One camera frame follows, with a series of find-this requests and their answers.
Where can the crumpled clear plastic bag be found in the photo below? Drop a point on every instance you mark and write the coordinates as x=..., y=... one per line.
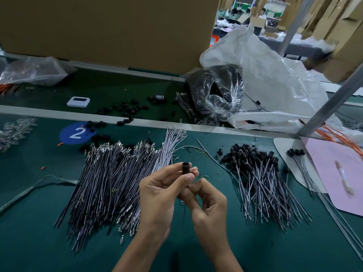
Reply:
x=33, y=70

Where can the blue round number sticker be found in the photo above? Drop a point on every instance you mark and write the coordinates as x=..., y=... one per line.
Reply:
x=76, y=133

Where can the clear bag with black contents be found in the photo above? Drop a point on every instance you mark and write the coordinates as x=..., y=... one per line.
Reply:
x=216, y=92

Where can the grey metal frame post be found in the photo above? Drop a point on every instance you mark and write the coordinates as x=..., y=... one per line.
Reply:
x=296, y=25
x=332, y=104

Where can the black plastic caps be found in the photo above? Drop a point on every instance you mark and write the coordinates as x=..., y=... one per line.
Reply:
x=127, y=110

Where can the clear plastic strip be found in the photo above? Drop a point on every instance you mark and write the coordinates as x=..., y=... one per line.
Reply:
x=31, y=188

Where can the stack of cardboard boxes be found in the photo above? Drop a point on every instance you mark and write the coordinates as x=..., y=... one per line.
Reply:
x=343, y=34

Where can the pink paper sheet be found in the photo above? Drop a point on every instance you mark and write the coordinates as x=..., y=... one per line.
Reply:
x=337, y=177

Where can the person's right forearm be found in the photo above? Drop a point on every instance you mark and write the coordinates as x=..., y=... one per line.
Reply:
x=227, y=263

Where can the large white plastic sack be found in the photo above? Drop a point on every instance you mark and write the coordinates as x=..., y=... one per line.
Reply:
x=272, y=76

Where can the person's left hand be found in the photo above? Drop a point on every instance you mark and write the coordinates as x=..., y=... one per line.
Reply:
x=159, y=198

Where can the small white timer device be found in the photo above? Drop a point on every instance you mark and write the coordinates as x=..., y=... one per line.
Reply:
x=78, y=102

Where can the brown cardboard panel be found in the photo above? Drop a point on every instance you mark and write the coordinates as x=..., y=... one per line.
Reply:
x=113, y=31

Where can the person's right hand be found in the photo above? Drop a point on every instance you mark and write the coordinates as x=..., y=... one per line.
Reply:
x=210, y=215

